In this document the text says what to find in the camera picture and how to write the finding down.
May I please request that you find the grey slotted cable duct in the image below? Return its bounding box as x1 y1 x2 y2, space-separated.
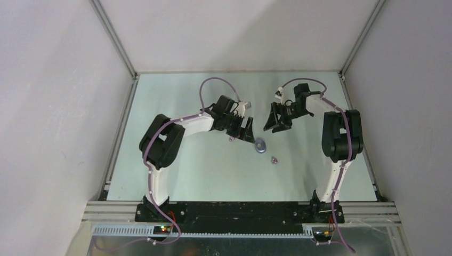
92 225 314 239

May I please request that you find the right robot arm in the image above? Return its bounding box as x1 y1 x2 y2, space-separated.
263 83 364 223

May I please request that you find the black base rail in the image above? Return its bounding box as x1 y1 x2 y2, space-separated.
135 201 345 234

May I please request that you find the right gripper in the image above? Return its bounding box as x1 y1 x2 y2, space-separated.
264 102 311 134

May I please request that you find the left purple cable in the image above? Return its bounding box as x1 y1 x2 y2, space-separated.
92 77 243 253

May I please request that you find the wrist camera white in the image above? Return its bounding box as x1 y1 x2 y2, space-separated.
233 101 251 117
275 86 288 105

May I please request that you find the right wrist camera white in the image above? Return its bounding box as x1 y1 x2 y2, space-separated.
275 86 288 105

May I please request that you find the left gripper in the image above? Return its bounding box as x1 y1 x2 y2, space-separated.
222 113 255 144

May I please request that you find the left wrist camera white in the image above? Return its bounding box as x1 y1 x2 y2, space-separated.
233 101 251 117

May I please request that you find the purple cable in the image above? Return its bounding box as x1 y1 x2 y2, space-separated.
279 77 356 253
92 77 243 253

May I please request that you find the purple earbud charging case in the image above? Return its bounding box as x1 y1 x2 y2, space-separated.
254 138 267 154

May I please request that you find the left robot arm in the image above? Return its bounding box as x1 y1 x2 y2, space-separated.
139 95 255 222

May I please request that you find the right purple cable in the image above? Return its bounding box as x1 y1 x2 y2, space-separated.
279 77 356 253

